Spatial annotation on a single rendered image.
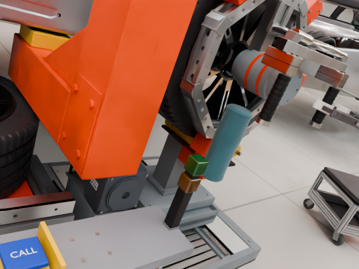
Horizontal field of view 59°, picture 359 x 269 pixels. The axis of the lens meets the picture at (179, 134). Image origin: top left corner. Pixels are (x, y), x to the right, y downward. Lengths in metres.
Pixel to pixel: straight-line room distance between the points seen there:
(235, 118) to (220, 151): 0.12
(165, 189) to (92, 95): 0.78
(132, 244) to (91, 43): 0.47
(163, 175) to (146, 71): 0.77
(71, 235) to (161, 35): 0.47
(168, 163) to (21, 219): 0.68
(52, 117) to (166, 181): 0.64
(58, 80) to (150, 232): 0.47
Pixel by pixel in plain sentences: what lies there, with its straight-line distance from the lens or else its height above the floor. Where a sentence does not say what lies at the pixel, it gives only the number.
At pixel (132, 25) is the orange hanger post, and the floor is 0.90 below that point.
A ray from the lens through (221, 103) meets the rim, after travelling 1.28.
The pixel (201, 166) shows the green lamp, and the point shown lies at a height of 0.65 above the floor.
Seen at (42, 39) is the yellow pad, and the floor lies 0.71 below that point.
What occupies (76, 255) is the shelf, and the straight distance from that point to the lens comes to 0.72.
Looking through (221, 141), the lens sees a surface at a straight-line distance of 1.03.
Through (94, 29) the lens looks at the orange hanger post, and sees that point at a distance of 0.77.
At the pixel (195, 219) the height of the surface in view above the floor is 0.15.
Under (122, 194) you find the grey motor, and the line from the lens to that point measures 1.14.
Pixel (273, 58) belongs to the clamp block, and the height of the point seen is 0.92.
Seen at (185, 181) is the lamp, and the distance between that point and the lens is 0.78.
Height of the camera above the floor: 0.97
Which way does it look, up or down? 21 degrees down
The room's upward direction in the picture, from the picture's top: 21 degrees clockwise
